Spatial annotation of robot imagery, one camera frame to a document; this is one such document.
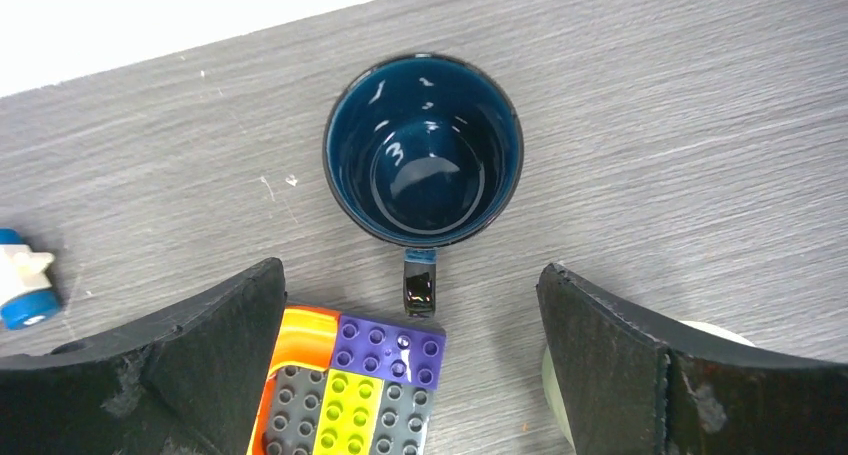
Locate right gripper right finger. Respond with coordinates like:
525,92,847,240
536,264,847,454

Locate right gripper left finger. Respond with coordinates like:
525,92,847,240
1,258,286,454

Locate light green mug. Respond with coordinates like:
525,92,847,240
541,320,755,448

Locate dark blue mug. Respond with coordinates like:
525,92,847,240
322,53,525,318

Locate orange arch brick assembly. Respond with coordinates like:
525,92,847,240
247,305,447,454

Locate toy brick car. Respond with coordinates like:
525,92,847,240
1,228,61,330

